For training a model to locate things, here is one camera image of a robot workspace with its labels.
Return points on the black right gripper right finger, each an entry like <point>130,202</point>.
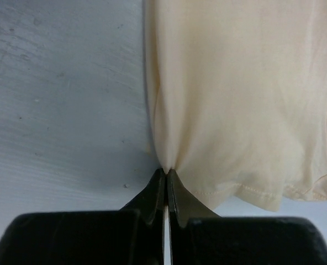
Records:
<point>200,236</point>

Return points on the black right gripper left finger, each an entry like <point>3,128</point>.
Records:
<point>133,234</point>

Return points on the cream beige underwear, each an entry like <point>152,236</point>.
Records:
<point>237,95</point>

